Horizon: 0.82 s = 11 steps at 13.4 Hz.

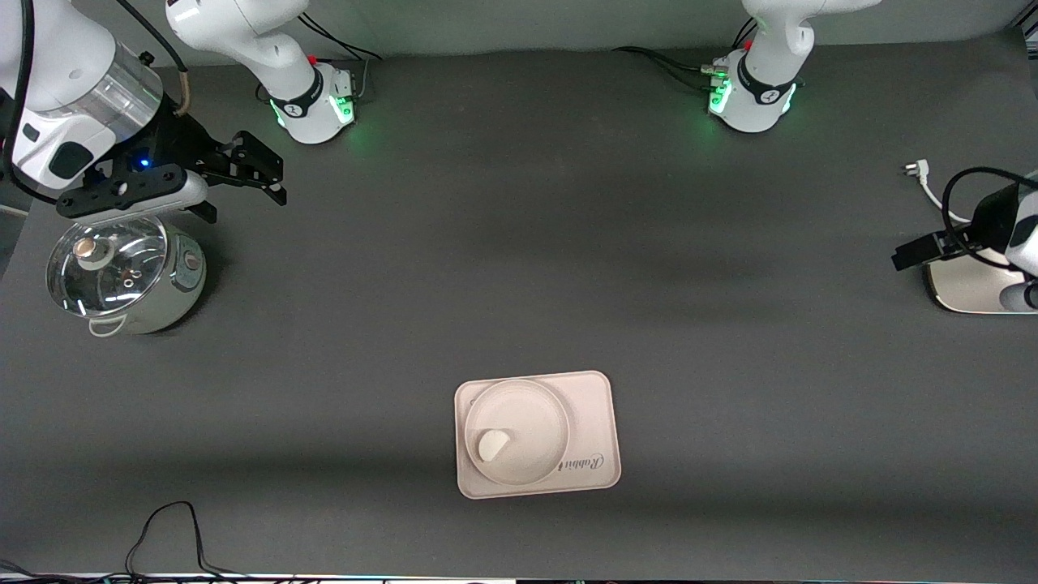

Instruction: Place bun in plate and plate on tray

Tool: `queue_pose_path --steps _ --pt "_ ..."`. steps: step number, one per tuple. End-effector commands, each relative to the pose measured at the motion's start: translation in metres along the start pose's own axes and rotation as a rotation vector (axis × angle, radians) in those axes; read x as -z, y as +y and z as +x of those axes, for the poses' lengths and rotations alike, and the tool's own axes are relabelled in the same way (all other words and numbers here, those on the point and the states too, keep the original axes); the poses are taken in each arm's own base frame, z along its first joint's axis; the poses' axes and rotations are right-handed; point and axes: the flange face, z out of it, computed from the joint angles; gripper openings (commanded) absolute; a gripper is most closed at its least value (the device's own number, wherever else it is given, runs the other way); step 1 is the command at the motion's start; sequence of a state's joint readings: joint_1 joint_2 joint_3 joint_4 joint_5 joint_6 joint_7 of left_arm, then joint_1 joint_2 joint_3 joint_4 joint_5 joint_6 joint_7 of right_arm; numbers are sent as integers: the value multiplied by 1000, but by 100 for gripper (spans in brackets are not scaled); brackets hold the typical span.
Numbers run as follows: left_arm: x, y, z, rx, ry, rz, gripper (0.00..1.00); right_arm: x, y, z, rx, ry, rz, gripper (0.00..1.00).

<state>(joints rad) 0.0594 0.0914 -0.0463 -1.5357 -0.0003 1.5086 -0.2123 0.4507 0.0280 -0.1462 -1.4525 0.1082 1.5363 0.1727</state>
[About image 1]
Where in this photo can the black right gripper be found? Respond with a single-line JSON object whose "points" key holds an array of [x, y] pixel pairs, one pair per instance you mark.
{"points": [[185, 138]]}

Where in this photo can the beige round plate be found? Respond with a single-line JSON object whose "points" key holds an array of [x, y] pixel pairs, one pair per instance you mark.
{"points": [[527, 414]]}

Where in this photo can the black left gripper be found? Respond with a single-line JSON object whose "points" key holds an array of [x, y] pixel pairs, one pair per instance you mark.
{"points": [[988, 215]]}

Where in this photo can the steel pot with glass lid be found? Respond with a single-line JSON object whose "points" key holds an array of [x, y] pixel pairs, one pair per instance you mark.
{"points": [[166, 288]]}

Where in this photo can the glass pot lid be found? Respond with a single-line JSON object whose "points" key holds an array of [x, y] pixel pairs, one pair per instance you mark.
{"points": [[105, 268]]}

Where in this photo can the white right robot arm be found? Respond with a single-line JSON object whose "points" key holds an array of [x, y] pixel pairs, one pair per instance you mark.
{"points": [[243, 32]]}

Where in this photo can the beige rectangular rabbit tray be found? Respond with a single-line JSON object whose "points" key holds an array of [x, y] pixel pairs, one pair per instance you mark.
{"points": [[596, 422]]}

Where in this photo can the white half-round bun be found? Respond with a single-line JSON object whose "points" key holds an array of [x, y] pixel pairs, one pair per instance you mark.
{"points": [[491, 446]]}

